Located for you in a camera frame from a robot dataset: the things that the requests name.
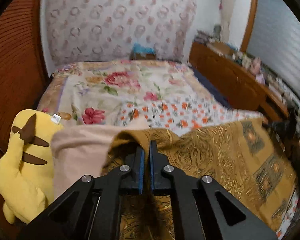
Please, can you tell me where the navy blue bed cover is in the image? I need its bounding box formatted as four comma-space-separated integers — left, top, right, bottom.
191, 67, 232, 109

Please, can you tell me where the gold brocade garment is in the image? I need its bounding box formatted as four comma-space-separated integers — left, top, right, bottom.
102, 118, 296, 239

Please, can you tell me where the floral quilt blanket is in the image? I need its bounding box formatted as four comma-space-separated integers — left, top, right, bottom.
37, 60, 213, 126

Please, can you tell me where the blue topped box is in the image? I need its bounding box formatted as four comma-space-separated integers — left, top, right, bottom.
129, 43, 157, 60

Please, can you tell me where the pink folded pillow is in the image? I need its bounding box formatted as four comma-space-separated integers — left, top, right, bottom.
51, 116, 149, 198

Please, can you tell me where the wooden sideboard cabinet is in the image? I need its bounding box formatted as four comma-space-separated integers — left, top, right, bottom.
189, 42, 288, 121

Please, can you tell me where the patterned lace wall curtain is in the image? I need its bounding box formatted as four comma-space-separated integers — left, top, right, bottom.
45, 0, 196, 65

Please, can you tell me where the pink bottle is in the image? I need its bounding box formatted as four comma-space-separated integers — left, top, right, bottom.
249, 57, 262, 76

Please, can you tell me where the cardboard box on cabinet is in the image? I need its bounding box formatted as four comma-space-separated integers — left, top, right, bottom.
206, 41, 236, 56

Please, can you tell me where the wooden louvered wardrobe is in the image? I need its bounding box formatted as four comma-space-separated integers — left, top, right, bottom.
0, 0, 49, 158

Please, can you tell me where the orange print bed sheet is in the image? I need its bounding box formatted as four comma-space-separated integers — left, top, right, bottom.
116, 97, 298, 225

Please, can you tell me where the grey window blind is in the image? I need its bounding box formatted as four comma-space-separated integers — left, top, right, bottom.
247, 0, 300, 99

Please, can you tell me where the yellow plush toy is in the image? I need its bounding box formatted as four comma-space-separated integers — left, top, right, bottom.
0, 109, 63, 224

